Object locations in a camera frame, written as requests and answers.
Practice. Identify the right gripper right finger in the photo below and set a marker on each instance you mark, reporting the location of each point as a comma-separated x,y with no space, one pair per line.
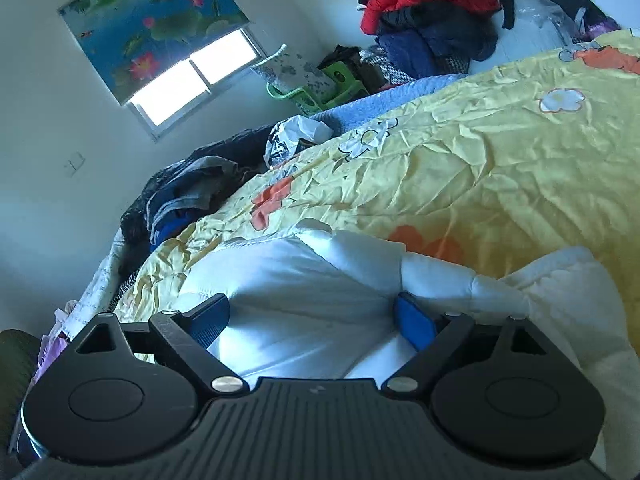
437,339

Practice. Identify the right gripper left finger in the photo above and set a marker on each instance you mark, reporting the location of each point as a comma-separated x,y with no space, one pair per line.
180,341

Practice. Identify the white quilted down jacket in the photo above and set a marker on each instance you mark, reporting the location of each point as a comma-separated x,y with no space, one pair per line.
314,302

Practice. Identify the dark folded clothes stack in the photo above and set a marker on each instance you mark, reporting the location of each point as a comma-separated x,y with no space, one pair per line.
187,190

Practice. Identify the yellow cartoon bed quilt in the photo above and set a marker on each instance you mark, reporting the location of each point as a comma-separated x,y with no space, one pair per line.
491,172

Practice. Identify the crumpled black white plastic bag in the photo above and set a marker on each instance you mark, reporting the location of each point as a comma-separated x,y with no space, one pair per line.
293,135

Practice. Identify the light blue knitted blanket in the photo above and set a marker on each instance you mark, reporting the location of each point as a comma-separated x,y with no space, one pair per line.
354,114

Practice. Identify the green plastic stool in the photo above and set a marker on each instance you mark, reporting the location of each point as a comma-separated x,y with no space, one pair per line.
350,88

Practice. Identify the patterned fabric bag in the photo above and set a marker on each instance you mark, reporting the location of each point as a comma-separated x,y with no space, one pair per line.
291,77

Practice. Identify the navy blue jacket on pile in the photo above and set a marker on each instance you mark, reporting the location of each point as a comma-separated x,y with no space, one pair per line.
435,38

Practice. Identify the lotus print roller blind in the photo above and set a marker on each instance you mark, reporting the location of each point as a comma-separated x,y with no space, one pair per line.
131,42

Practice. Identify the white wall switch plate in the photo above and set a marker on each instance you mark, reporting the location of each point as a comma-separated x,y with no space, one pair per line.
73,163

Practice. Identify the window with aluminium frame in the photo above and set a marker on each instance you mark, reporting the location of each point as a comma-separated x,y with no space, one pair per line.
192,83

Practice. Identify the black bag by wall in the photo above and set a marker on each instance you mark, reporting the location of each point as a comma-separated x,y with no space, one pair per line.
590,21

